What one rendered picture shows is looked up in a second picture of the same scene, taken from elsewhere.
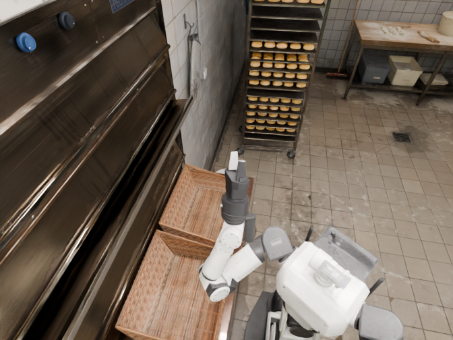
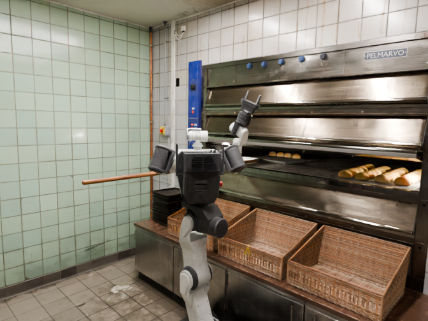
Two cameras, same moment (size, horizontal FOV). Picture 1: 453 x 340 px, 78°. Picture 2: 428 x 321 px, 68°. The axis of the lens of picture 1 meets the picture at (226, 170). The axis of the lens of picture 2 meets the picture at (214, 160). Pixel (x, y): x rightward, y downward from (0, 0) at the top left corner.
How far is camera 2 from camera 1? 2.49 m
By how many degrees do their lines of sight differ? 107
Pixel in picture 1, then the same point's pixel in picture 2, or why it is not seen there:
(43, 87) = (300, 76)
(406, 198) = not seen: outside the picture
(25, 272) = (256, 125)
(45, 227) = (271, 122)
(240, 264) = not seen: hidden behind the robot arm
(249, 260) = not seen: hidden behind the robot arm
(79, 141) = (295, 100)
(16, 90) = (290, 72)
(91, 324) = (255, 187)
